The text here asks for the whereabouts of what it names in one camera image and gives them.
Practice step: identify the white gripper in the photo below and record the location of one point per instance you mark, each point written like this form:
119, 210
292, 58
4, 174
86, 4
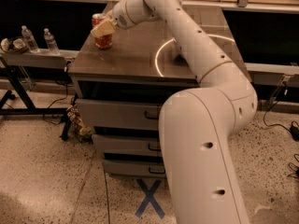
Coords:
120, 17

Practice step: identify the red coke can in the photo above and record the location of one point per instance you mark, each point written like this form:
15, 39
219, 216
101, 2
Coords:
102, 31

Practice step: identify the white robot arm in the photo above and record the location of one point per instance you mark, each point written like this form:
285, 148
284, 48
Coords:
195, 124

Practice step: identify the bowl with snacks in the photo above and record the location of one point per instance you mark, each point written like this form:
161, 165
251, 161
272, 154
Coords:
14, 45

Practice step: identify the right clear water bottle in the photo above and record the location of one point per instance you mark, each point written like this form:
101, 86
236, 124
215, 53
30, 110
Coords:
51, 42

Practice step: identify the clear water bottle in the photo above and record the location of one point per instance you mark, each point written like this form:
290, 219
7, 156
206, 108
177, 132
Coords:
29, 39
51, 42

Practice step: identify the grey drawer cabinet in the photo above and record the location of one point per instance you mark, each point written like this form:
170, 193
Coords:
144, 66

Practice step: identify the left clear water bottle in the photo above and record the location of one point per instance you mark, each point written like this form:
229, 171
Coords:
29, 39

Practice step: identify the top grey drawer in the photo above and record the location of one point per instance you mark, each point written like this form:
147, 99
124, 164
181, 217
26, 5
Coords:
108, 114

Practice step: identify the grey drawer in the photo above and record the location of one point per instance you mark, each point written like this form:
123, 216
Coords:
108, 114
126, 145
134, 168

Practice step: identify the chip bag on floor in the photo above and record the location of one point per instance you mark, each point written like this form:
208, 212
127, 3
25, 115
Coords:
82, 131

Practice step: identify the middle grey drawer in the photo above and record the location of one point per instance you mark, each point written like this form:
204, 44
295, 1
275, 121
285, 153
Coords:
126, 145

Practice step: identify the bottom grey drawer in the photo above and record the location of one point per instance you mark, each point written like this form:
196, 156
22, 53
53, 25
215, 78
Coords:
134, 168

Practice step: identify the blue tape cross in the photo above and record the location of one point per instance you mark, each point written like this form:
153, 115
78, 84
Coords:
149, 198

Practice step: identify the black side table frame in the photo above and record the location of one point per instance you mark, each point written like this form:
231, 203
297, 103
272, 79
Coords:
42, 59

